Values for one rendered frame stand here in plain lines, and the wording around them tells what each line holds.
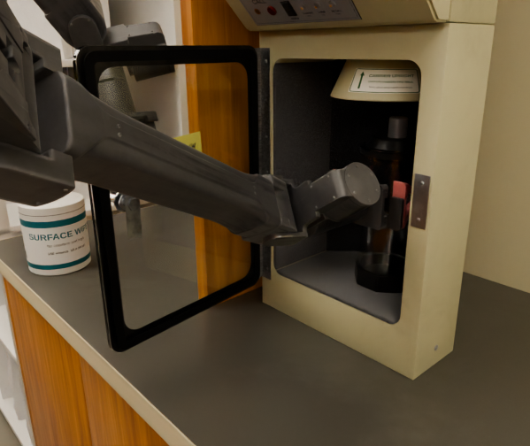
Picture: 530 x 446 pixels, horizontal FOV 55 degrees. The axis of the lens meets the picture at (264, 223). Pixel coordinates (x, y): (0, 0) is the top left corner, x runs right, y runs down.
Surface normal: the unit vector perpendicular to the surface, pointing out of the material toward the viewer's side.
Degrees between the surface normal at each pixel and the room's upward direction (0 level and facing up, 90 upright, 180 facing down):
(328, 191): 77
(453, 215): 90
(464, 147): 90
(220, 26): 90
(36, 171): 65
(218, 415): 0
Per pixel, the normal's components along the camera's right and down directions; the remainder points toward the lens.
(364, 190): 0.52, -0.36
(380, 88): -0.37, -0.10
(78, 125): 0.86, -0.32
